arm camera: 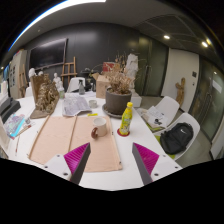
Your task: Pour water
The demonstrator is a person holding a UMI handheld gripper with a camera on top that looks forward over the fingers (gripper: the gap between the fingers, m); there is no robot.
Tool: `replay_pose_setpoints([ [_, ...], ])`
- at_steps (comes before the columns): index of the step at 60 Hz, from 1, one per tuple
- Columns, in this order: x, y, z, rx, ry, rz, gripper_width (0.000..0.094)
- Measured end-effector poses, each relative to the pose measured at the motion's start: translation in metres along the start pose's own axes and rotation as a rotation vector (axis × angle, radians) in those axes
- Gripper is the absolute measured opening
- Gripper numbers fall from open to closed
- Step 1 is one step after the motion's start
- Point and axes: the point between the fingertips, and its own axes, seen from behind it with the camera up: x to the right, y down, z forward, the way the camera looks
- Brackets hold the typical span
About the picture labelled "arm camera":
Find black wall screen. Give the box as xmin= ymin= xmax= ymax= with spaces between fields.
xmin=28 ymin=37 xmax=68 ymax=70

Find wooden figure statue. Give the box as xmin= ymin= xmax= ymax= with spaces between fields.
xmin=175 ymin=77 xmax=186 ymax=107

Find brown cardboard box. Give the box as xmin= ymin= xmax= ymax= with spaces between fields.
xmin=92 ymin=72 xmax=112 ymax=99

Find white spray bottle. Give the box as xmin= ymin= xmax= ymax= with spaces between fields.
xmin=58 ymin=81 xmax=66 ymax=100

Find dried plant in grey pot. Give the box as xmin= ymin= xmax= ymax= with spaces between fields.
xmin=104 ymin=54 xmax=136 ymax=115

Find white plaster statue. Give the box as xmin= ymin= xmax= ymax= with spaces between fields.
xmin=125 ymin=53 xmax=139 ymax=91

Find white plastic chair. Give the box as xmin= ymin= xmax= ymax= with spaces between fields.
xmin=159 ymin=112 xmax=201 ymax=161
xmin=141 ymin=95 xmax=181 ymax=133
xmin=66 ymin=76 xmax=87 ymax=94

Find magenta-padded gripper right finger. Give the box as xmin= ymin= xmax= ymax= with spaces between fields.
xmin=131 ymin=142 xmax=183 ymax=186

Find light plywood board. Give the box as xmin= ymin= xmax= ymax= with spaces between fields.
xmin=28 ymin=114 xmax=123 ymax=173

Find wooden easel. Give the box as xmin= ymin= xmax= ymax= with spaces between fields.
xmin=60 ymin=55 xmax=78 ymax=86

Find papers on chair seat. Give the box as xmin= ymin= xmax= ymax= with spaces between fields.
xmin=143 ymin=105 xmax=169 ymax=129

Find grey plant saucer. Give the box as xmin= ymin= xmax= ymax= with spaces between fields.
xmin=101 ymin=103 xmax=124 ymax=120

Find black backpack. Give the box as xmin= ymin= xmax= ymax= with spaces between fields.
xmin=159 ymin=122 xmax=195 ymax=155

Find black flat case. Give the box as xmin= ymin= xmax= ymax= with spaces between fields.
xmin=0 ymin=97 xmax=22 ymax=124

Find white cabinet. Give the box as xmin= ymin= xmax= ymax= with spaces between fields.
xmin=8 ymin=49 xmax=28 ymax=99

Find white mug with brown handle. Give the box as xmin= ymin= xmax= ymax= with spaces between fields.
xmin=90 ymin=116 xmax=108 ymax=140

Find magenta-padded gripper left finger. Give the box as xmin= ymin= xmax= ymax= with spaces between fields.
xmin=43 ymin=142 xmax=92 ymax=185

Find yellow drink bottle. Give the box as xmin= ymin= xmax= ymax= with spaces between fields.
xmin=119 ymin=101 xmax=134 ymax=136

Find long ceiling light panel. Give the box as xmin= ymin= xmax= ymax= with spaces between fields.
xmin=7 ymin=0 xmax=107 ymax=53

